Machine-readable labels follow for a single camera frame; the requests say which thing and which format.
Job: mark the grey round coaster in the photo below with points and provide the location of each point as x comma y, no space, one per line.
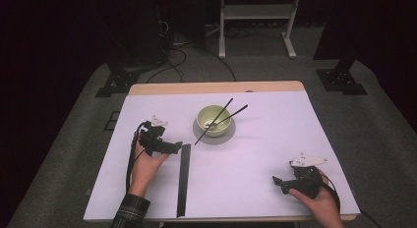
216,141

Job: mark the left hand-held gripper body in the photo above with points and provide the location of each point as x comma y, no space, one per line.
152,139

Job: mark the black stand base plate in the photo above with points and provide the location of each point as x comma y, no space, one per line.
341,79
119,82

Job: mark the white metal stand frame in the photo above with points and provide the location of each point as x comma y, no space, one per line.
257,11

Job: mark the white table mat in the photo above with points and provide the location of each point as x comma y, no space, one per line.
262,172

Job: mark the pale green bowl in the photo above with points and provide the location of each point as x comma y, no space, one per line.
209,114

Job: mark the black computer tower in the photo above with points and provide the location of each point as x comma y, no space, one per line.
141,28

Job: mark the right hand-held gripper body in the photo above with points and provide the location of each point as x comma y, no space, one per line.
306,182

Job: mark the black chopstick tray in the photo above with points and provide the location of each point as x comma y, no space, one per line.
185,175

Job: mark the person's right hand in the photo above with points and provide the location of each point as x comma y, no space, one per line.
323,205

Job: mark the person's left hand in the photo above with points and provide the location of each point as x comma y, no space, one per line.
146,172

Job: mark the dark curtain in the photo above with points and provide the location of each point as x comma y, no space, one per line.
387,31

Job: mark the black floor outlet frame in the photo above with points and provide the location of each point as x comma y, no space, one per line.
111,120

